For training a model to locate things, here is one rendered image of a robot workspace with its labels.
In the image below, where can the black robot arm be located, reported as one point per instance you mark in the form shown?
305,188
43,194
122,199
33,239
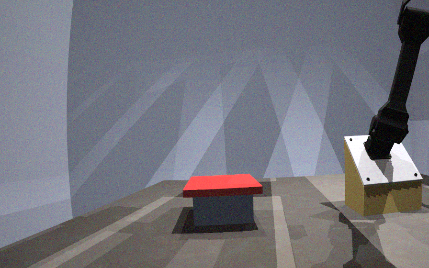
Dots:
390,126

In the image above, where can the red box lid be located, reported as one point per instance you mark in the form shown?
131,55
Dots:
221,185

